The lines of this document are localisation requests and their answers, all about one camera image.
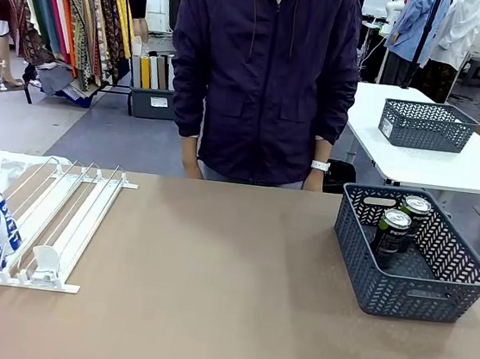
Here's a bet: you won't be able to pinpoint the black green soda can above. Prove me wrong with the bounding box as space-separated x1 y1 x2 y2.
395 194 434 257
367 206 414 274

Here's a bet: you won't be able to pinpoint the gray plastic woven basket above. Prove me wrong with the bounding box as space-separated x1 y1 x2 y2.
376 97 480 157
324 181 480 329

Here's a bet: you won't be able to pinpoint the person's right forearm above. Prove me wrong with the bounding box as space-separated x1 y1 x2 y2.
167 64 213 163

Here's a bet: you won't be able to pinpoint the person's left forearm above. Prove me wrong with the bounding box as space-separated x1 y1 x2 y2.
309 79 359 167

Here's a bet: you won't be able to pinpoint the white dispenser pusher paddle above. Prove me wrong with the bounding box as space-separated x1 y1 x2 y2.
29 244 65 287

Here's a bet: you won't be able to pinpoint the white can dispenser rack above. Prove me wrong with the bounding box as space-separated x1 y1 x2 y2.
0 151 141 300

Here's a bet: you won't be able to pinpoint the person's right hand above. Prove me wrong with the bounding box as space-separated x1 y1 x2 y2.
178 154 207 181

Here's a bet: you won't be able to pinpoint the person's left hand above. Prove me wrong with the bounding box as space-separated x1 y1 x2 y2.
301 168 327 194

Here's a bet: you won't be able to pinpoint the mannequin legs with base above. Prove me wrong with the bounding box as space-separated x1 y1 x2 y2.
0 33 32 96

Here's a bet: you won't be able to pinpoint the gray cloth pile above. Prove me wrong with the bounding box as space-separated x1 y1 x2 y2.
21 59 102 110

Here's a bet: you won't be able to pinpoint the brown patterned shawl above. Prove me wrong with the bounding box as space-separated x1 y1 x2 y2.
0 0 63 69

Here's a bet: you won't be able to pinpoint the orange garment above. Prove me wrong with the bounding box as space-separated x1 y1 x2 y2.
52 0 86 77

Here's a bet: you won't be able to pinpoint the multicolour patterned garment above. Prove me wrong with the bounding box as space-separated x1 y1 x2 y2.
45 0 112 88

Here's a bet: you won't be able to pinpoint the gray storage bin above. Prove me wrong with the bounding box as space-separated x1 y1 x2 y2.
125 83 179 122

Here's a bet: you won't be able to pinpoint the tall white board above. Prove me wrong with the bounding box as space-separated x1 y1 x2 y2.
127 34 146 89

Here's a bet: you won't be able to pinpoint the yellow board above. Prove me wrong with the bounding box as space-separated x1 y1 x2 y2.
137 55 154 90

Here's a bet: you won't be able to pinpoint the brown board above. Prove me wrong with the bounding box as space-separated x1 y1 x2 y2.
153 54 171 91

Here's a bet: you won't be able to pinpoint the dark floral garment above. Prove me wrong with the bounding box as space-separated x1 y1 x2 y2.
76 0 129 85

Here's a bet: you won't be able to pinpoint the light gray board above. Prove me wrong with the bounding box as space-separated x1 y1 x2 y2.
164 54 178 92

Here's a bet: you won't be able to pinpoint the blue jeans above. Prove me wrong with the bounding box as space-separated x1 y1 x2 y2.
198 161 308 192

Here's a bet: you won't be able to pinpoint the person in navy jacket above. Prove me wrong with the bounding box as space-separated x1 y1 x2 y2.
157 0 369 197

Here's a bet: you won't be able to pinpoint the white wristwatch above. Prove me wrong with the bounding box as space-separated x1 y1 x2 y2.
309 158 333 174

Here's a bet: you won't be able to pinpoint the black bag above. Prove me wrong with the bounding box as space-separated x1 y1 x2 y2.
322 158 360 197

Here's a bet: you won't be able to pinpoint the dark gray skirt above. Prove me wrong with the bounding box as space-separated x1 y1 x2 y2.
380 51 418 90

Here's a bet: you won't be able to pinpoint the white side table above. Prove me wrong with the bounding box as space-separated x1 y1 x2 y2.
336 79 480 212

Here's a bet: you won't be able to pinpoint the blue shirt on mannequin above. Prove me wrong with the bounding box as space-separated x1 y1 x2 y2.
382 0 445 66

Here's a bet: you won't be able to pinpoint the brown dark skirt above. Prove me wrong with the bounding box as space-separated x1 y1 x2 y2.
408 58 458 106

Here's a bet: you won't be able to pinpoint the white shirt on mannequin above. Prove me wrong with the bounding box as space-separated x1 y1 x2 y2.
428 0 480 75

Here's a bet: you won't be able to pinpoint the black plastic stool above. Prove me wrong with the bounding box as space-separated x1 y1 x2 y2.
456 55 480 89

